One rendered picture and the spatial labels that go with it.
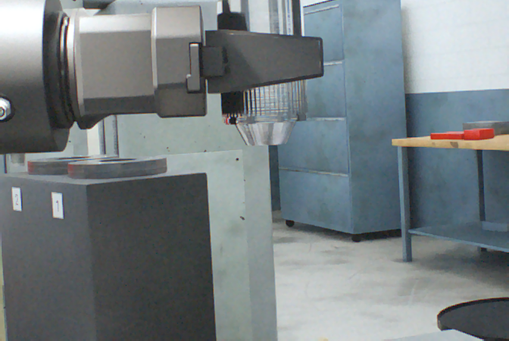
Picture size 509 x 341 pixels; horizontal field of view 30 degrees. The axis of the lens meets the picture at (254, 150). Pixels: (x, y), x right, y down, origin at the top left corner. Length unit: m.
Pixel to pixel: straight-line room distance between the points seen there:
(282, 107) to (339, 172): 7.43
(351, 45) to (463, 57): 0.92
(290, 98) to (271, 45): 0.03
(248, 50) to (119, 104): 0.07
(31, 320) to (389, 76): 7.10
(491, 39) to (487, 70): 0.23
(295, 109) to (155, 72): 0.08
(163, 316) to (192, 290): 0.04
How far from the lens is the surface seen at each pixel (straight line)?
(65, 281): 0.86
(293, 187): 8.72
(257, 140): 0.51
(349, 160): 7.76
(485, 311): 2.74
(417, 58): 8.07
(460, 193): 7.65
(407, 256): 6.93
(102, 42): 0.48
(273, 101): 0.49
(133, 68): 0.48
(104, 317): 0.82
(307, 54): 0.49
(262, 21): 0.50
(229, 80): 0.48
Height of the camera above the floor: 1.21
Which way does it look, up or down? 3 degrees down
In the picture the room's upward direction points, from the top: 3 degrees counter-clockwise
